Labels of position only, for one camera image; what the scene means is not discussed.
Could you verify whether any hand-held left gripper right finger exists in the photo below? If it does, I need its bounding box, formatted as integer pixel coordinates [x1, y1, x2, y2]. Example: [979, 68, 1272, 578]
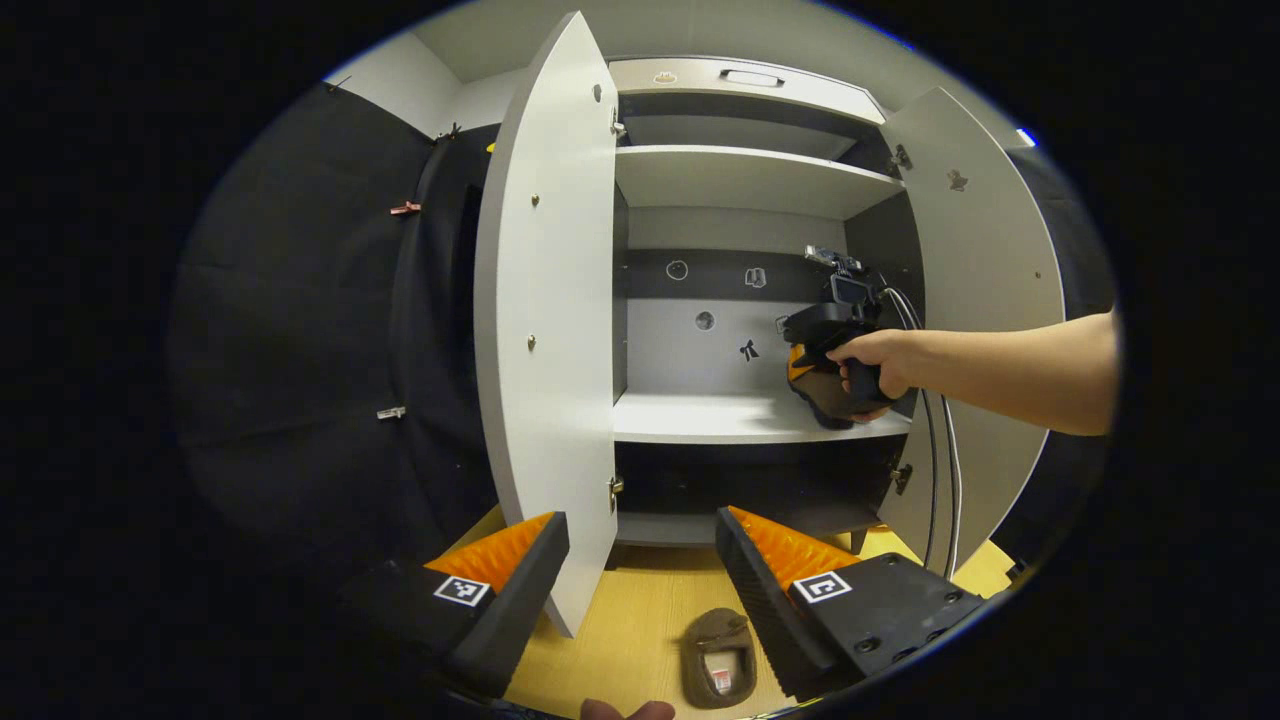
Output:
[715, 505, 991, 703]

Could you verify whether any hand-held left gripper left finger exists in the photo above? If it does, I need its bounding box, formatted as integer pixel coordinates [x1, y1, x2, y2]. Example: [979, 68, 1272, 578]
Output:
[335, 512, 571, 699]

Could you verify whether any brown fuzzy shoe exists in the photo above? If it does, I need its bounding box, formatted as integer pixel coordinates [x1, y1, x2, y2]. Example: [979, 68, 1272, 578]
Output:
[790, 345, 901, 431]
[682, 607, 758, 711]

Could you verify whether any white shoe cabinet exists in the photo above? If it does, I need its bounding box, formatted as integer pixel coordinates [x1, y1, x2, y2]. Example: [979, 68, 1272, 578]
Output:
[473, 10, 1066, 638]

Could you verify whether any white cabinet door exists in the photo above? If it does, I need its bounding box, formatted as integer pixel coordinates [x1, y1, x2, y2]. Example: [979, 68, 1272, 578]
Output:
[473, 10, 621, 638]
[878, 87, 1066, 579]

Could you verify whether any white thick cabinet shelf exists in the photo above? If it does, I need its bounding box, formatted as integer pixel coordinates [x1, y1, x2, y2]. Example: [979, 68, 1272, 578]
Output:
[612, 392, 913, 446]

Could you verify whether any white thin cabinet shelf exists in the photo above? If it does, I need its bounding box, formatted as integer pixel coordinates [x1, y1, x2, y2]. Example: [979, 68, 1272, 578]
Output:
[615, 145, 906, 221]

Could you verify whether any beige cabinet drawer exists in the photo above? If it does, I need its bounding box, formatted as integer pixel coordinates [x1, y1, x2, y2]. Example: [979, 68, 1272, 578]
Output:
[608, 57, 889, 126]

